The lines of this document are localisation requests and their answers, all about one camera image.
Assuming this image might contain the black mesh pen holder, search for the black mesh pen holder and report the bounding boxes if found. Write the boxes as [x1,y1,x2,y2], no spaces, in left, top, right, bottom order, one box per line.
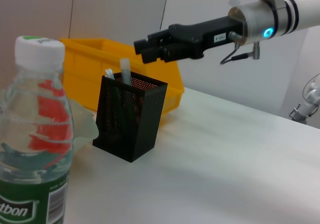
[92,71,168,163]

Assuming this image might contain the green utility knife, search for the green utility knife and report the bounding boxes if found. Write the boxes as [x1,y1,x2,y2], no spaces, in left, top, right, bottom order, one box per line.
[104,69,116,81]

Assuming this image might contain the right gripper cable with plug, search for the right gripper cable with plug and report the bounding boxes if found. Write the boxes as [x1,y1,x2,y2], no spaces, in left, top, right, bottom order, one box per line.
[219,31,262,65]

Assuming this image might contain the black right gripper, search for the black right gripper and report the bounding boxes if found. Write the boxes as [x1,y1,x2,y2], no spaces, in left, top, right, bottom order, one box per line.
[133,16,247,64]

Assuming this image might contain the clear water bottle green label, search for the clear water bottle green label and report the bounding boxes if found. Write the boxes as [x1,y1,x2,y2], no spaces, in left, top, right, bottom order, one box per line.
[0,35,76,224]

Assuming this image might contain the grey marker pen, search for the grey marker pen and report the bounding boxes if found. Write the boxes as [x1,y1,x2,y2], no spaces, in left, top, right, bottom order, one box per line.
[119,58,133,86]

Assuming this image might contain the yellow plastic storage bin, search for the yellow plastic storage bin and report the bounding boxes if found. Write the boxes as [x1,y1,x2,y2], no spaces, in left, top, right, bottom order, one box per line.
[59,38,185,117]

